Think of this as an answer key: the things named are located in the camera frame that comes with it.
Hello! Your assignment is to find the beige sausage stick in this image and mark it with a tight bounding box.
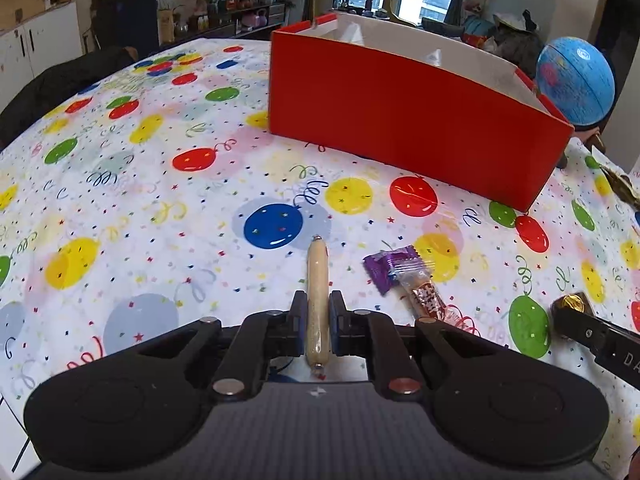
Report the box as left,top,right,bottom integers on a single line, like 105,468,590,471
305,235,331,376

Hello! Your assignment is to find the red white candy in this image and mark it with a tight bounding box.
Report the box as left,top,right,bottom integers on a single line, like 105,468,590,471
398,270,462,326

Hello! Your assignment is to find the brown gold candy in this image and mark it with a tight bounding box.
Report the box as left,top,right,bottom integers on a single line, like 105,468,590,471
551,292,593,325

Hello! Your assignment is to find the purple candy wrapper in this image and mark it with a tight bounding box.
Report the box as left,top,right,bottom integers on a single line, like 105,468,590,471
362,245,430,295

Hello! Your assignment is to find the yellow black snack wrapper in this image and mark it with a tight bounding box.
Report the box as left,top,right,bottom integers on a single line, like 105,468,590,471
600,165,640,211

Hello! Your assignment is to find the balloon pattern tablecloth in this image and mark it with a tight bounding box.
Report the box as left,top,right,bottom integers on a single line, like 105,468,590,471
1,40,639,479

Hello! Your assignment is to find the red cardboard box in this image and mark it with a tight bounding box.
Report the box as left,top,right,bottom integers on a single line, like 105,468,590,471
268,12,574,211

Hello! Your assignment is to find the blue globe on stand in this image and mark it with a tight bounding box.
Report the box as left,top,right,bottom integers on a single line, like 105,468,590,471
535,37,616,129

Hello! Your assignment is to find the dark tv console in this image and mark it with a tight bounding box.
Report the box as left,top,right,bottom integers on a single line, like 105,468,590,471
160,2,288,50

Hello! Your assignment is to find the black jacket on chair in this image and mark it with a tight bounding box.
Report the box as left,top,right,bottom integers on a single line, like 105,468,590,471
0,47,139,148

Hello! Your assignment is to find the white cabinet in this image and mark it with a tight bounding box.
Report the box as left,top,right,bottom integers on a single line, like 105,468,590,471
0,2,84,110

